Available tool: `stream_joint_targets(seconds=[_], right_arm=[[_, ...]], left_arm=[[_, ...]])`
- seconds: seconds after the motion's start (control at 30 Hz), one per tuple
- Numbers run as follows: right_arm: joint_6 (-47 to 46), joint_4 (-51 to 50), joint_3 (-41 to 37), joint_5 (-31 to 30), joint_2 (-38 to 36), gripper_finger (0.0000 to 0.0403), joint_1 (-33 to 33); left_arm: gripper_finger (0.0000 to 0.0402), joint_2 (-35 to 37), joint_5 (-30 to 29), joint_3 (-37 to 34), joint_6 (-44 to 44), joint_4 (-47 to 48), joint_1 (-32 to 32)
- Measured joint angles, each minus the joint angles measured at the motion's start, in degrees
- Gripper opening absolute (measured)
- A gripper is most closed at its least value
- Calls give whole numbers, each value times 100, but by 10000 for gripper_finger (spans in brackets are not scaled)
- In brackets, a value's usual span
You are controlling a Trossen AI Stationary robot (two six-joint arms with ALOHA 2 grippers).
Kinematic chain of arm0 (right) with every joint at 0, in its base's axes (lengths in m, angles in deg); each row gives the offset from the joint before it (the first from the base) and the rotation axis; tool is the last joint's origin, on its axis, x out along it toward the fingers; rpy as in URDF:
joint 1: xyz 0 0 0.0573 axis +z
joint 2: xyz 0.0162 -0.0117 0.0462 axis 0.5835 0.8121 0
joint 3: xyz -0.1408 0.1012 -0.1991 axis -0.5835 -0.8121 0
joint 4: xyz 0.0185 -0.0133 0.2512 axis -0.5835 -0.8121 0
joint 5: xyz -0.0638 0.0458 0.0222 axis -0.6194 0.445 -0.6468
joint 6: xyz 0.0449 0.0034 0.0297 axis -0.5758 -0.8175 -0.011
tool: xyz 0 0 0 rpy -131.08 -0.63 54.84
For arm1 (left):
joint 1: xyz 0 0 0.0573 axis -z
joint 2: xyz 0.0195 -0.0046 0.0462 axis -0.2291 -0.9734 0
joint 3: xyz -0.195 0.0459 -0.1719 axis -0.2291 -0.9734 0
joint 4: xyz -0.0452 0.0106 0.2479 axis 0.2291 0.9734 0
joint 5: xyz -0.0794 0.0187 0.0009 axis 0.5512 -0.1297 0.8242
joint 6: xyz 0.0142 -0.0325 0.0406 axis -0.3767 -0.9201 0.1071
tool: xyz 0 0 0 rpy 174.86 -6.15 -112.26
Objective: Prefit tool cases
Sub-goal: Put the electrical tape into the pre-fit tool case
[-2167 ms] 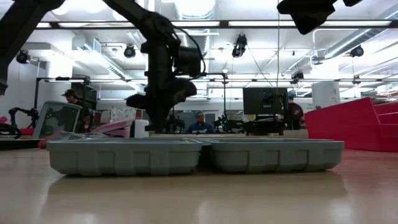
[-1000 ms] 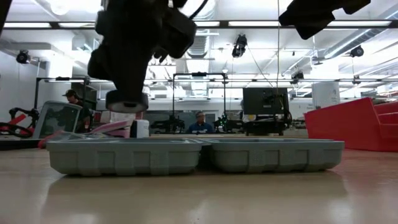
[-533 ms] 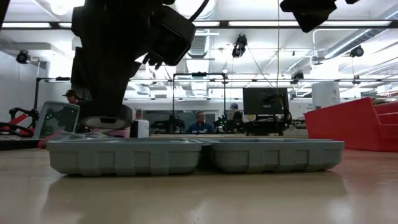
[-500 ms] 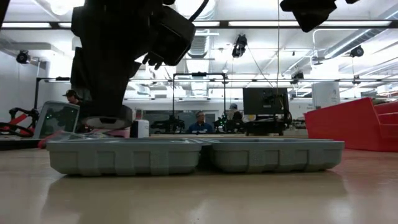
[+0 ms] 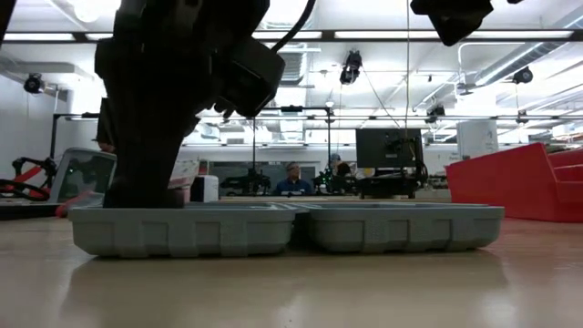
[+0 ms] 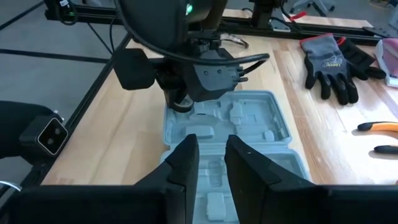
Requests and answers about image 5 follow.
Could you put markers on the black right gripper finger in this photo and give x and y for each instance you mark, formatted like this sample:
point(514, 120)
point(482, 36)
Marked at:
point(451, 20)

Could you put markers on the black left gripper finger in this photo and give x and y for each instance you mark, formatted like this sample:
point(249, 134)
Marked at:
point(146, 173)

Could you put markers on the grey plastic tool case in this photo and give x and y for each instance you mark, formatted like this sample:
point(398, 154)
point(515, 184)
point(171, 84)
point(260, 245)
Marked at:
point(273, 228)

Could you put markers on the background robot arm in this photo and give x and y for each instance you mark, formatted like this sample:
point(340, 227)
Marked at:
point(27, 177)

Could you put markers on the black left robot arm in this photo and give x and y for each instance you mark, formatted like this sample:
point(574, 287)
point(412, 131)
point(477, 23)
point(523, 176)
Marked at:
point(182, 13)

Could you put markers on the pink flat box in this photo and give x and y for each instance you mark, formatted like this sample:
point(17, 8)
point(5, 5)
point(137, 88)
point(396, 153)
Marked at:
point(182, 191)

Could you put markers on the white cylindrical container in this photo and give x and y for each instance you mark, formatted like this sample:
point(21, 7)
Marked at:
point(205, 189)

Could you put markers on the black ceiling spot lamp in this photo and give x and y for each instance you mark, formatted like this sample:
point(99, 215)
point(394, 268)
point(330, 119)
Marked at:
point(523, 75)
point(34, 83)
point(436, 111)
point(350, 68)

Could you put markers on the black metal stand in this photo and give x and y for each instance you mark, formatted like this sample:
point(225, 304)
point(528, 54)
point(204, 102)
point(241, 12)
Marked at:
point(54, 136)

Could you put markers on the white column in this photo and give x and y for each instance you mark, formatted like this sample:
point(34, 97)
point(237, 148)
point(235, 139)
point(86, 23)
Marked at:
point(476, 139)

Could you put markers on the black monitor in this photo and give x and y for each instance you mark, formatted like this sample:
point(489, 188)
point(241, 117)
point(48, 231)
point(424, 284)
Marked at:
point(387, 148)

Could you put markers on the black pole stand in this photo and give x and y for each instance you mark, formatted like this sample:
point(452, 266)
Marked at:
point(329, 136)

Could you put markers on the red plastic bin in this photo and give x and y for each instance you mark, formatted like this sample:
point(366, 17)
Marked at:
point(510, 182)

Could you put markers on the background robot station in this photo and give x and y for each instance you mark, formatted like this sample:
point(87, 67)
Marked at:
point(387, 184)

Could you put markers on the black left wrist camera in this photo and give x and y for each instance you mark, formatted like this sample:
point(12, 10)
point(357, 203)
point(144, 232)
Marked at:
point(255, 77)

